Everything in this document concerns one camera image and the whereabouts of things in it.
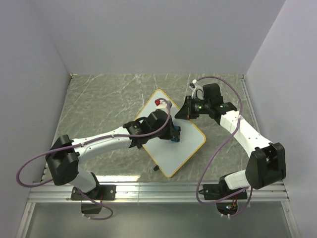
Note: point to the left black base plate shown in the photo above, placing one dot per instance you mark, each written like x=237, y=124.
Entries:
x=102, y=192

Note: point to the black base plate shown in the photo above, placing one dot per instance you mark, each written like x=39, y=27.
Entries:
x=102, y=192
x=215, y=191

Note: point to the blue whiteboard eraser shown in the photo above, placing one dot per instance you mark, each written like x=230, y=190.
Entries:
x=176, y=134

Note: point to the aluminium rail frame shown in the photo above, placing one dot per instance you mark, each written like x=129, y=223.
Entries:
x=147, y=204

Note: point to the white board with yellow frame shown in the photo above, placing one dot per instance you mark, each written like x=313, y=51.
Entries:
x=171, y=156

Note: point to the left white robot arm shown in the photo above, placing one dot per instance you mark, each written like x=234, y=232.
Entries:
x=66, y=154

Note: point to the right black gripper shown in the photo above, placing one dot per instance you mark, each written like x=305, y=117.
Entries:
x=185, y=112

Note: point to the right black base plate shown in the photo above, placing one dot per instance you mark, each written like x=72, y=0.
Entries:
x=215, y=191

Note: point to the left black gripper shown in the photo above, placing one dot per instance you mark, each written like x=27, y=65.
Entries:
x=170, y=133

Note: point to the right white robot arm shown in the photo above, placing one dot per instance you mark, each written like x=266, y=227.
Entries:
x=266, y=164

